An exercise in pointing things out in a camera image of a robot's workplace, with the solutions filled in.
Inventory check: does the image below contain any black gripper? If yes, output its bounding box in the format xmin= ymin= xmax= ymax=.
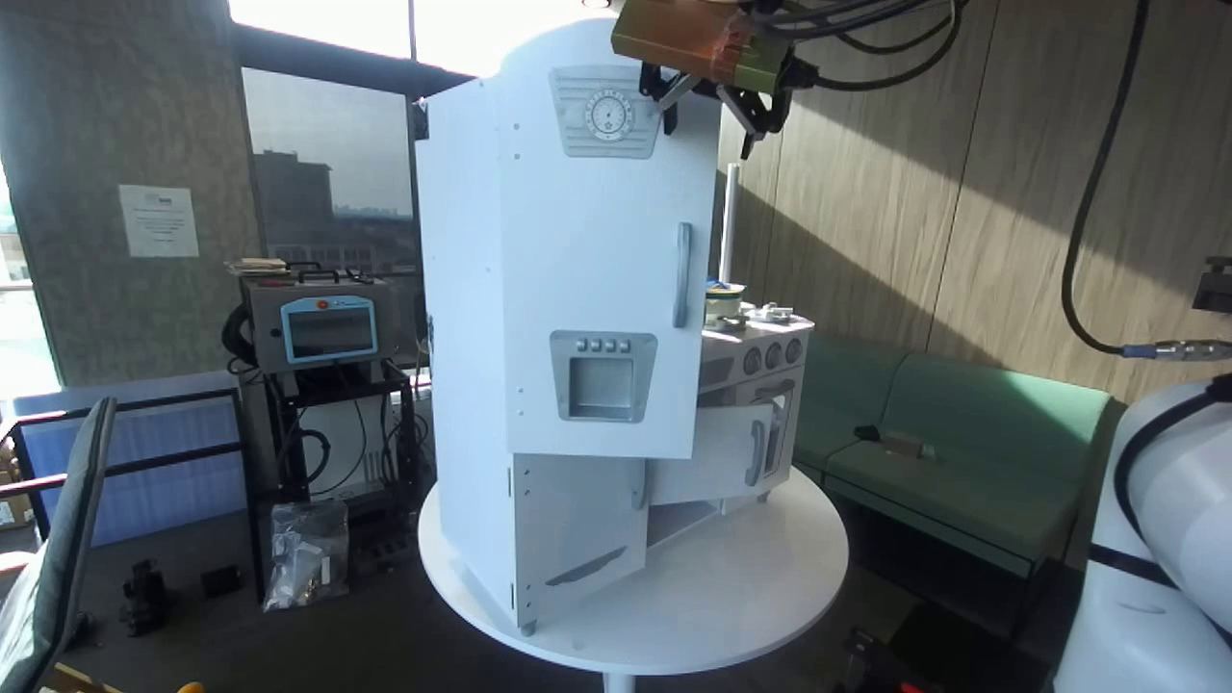
xmin=641 ymin=60 xmax=791 ymax=135

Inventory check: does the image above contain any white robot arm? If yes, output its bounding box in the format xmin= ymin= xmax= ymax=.
xmin=795 ymin=338 xmax=1232 ymax=693

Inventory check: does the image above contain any white toy kitchen cabinet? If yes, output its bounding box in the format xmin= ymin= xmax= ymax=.
xmin=413 ymin=76 xmax=819 ymax=637

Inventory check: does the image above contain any white under-sink cabinet door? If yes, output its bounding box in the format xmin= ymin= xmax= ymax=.
xmin=647 ymin=404 xmax=786 ymax=505

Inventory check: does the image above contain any white pot with lid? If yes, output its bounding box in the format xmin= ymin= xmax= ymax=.
xmin=706 ymin=279 xmax=753 ymax=329

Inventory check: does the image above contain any green sofa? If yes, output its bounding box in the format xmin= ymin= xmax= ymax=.
xmin=798 ymin=334 xmax=1108 ymax=576

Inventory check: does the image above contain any round white table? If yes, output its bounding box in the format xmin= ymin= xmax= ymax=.
xmin=418 ymin=470 xmax=850 ymax=693

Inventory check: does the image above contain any equipment cart with screen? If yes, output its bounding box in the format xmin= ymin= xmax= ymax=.
xmin=221 ymin=257 xmax=425 ymax=608

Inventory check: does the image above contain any plastic bag on floor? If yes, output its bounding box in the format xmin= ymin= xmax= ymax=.
xmin=266 ymin=499 xmax=351 ymax=613

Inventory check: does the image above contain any black railing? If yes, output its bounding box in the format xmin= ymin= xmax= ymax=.
xmin=0 ymin=381 xmax=251 ymax=543

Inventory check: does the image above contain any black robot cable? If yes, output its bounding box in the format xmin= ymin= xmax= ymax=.
xmin=745 ymin=0 xmax=1232 ymax=363

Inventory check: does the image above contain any paper sign on wall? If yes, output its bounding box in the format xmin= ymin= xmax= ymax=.
xmin=120 ymin=185 xmax=202 ymax=257

